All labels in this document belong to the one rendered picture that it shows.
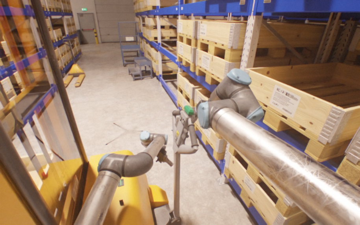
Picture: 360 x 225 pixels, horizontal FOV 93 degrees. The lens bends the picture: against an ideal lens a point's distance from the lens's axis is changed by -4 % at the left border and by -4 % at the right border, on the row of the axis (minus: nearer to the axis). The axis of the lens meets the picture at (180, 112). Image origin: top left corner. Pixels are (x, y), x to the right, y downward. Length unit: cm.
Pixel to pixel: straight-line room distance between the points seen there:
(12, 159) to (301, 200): 75
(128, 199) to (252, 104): 95
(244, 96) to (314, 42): 193
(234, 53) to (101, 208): 158
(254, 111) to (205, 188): 189
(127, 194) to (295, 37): 213
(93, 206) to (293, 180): 77
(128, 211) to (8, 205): 60
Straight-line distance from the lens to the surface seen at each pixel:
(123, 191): 131
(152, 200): 187
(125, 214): 121
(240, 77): 70
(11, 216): 93
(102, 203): 93
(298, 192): 37
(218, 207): 231
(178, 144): 111
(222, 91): 73
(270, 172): 40
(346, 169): 123
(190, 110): 102
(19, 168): 77
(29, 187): 82
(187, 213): 223
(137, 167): 98
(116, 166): 99
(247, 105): 65
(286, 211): 163
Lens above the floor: 190
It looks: 29 degrees down
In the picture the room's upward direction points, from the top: 1 degrees clockwise
